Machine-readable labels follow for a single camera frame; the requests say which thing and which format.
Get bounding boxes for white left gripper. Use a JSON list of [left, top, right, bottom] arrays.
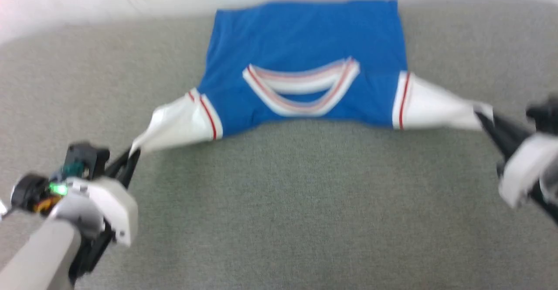
[[51, 148, 142, 282]]

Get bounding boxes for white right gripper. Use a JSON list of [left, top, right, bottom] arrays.
[[474, 109, 558, 226]]

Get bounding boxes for grey fabric sofa cushion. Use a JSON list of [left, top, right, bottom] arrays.
[[0, 0, 558, 290]]

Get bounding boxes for blue white red-striped t-shirt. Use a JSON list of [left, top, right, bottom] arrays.
[[130, 0, 495, 153]]

